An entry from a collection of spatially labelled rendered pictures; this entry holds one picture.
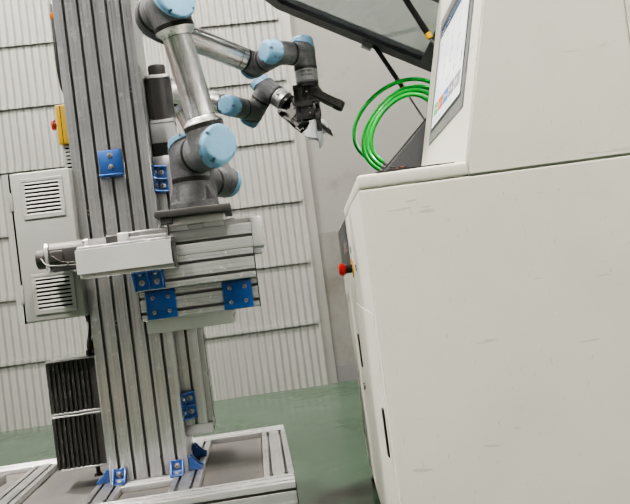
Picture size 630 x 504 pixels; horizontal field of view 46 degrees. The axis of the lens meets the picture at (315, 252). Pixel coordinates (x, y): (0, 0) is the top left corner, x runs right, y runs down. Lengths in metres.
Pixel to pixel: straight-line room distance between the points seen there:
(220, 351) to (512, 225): 4.08
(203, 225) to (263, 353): 3.24
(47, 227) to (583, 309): 1.61
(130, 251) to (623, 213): 1.27
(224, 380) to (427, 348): 4.03
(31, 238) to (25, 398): 3.30
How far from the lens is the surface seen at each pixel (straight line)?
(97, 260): 2.14
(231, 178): 2.88
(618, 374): 1.60
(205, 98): 2.19
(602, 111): 1.61
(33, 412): 5.68
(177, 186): 2.27
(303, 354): 5.43
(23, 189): 2.48
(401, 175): 1.49
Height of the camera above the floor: 0.79
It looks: 2 degrees up
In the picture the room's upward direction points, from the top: 8 degrees counter-clockwise
